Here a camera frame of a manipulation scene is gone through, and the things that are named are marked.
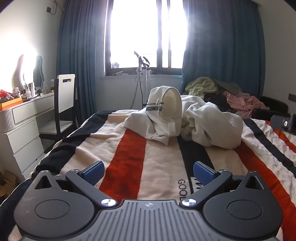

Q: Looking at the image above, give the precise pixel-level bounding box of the white zip hoodie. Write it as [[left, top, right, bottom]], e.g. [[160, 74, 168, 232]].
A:
[[123, 86, 243, 149]]

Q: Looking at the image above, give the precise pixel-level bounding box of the dark clothes pile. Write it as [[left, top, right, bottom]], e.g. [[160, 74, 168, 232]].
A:
[[204, 79, 242, 113]]

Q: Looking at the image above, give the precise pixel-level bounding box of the black headboard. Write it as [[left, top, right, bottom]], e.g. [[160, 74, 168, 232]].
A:
[[251, 96, 290, 121]]

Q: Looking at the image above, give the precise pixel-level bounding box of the pink garment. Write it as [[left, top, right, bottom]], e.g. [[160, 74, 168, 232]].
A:
[[223, 91, 269, 118]]

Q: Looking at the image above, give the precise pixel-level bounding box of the striped bed blanket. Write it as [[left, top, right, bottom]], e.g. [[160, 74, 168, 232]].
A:
[[0, 110, 296, 241]]

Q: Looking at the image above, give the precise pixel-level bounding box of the white black chair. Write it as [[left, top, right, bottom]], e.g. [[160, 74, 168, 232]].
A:
[[38, 74, 77, 154]]

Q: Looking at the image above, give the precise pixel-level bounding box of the white dresser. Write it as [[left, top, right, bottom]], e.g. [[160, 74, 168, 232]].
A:
[[1, 93, 54, 183]]

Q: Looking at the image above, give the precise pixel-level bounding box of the yellow-green knit cloth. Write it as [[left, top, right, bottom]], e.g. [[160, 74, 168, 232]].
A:
[[185, 77, 217, 99]]

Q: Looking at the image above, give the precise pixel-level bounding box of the blue curtain right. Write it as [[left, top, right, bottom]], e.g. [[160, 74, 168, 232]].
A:
[[181, 1, 265, 97]]

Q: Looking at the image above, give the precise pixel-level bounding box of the blue curtain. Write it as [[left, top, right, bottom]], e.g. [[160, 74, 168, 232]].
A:
[[57, 1, 108, 123], [181, 1, 265, 97]]

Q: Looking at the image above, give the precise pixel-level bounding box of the orange tray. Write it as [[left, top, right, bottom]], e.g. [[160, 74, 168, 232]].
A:
[[0, 97, 23, 111]]

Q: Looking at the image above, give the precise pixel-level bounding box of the wavy vanity mirror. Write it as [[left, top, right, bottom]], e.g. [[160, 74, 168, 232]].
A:
[[13, 54, 44, 91]]

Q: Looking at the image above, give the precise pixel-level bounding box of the garment steamer stand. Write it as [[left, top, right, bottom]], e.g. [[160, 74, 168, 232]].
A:
[[130, 51, 151, 109]]

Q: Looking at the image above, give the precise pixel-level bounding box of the blue curtain left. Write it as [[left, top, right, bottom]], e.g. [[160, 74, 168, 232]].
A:
[[57, 1, 108, 123]]

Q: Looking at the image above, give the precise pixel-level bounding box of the wall switch plate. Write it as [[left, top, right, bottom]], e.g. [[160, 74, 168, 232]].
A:
[[288, 93, 296, 102]]

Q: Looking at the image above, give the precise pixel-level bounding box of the window frame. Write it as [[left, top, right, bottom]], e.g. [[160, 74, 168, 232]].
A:
[[105, 1, 188, 76]]

